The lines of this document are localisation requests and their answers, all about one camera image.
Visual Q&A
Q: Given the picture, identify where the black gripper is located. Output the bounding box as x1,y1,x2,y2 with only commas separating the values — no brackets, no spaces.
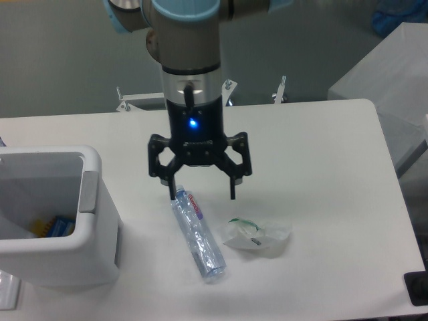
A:
148,94,253,201

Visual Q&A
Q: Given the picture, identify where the clear plastic wrapper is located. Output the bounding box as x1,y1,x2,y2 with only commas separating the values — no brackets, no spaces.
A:
216,217,293,258

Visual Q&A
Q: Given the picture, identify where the crushed clear plastic bottle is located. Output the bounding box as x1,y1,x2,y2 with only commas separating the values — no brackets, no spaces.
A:
171,185,227,283

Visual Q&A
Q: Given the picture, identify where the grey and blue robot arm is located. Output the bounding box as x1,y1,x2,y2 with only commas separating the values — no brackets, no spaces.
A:
104,1,288,199

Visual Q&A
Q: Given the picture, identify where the white trash can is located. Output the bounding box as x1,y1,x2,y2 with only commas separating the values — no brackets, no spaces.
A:
1,146,122,286

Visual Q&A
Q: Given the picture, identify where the blue and yellow box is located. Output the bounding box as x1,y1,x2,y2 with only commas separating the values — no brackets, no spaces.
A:
30,216,76,238

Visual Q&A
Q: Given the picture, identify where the grey covered cabinet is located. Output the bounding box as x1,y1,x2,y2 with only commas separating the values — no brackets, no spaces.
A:
328,23,427,176

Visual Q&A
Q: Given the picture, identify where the blue plastic bag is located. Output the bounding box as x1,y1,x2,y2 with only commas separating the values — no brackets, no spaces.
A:
371,0,427,38

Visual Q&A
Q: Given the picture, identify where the black device at table edge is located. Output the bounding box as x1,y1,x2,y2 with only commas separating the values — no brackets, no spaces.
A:
404,271,427,306

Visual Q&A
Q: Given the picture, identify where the white metal base frame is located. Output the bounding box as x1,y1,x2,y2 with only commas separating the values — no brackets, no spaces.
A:
116,75,288,112

